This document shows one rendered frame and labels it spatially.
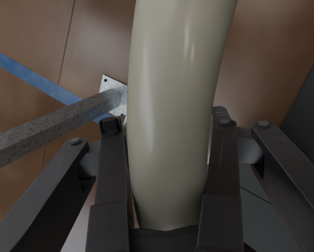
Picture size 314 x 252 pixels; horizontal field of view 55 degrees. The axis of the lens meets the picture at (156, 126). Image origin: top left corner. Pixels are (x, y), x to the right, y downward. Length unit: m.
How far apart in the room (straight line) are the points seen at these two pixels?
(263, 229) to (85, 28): 1.30
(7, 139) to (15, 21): 1.07
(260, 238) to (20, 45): 1.70
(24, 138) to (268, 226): 0.89
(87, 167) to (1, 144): 0.99
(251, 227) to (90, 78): 1.19
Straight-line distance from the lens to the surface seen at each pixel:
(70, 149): 0.16
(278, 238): 1.07
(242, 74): 1.44
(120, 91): 1.68
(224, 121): 0.16
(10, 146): 1.14
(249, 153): 0.16
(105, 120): 0.16
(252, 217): 1.07
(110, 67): 1.69
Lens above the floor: 1.40
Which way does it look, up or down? 58 degrees down
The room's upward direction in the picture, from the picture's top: 128 degrees counter-clockwise
